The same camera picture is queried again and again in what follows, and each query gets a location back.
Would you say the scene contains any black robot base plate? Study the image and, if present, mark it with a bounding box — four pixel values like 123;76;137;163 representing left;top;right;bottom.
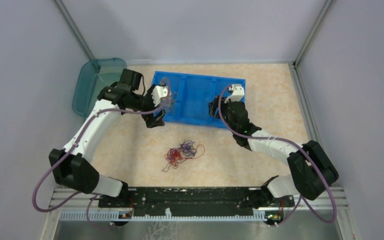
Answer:
98;187;295;225

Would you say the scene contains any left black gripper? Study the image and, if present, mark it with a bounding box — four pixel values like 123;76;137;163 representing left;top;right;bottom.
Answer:
127;84;167;128

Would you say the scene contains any aluminium frame rail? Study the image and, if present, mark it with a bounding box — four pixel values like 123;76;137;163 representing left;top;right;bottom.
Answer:
50;187;349;222

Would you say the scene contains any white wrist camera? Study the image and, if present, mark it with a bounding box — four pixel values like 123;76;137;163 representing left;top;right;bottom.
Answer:
224;84;245;104
151;85;171;107

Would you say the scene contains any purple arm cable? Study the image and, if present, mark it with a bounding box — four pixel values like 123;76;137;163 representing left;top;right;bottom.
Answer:
217;84;338;224
32;77;172;230

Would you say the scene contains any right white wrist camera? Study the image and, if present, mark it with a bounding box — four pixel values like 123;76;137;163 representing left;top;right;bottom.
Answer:
224;84;245;104

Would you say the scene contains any teal translucent plastic tray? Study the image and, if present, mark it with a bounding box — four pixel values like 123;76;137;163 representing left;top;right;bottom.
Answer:
72;58;127;119

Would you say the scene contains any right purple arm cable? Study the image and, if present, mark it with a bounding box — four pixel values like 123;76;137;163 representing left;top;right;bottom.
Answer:
217;84;338;224

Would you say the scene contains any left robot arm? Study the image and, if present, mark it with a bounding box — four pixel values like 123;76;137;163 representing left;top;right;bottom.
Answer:
49;69;171;207

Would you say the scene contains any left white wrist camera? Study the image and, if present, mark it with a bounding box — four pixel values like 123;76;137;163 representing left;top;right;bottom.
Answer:
151;85;171;107

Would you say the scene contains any blue three-compartment bin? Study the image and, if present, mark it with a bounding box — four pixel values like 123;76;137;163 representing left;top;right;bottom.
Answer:
152;71;246;129

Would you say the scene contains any yellow wire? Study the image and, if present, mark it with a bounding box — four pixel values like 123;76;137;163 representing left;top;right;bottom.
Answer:
165;89;180;112

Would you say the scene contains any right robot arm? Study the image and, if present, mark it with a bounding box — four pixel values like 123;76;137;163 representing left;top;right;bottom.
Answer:
208;95;339;206

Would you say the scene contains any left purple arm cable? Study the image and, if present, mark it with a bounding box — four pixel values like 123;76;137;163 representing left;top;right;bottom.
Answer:
32;77;172;230

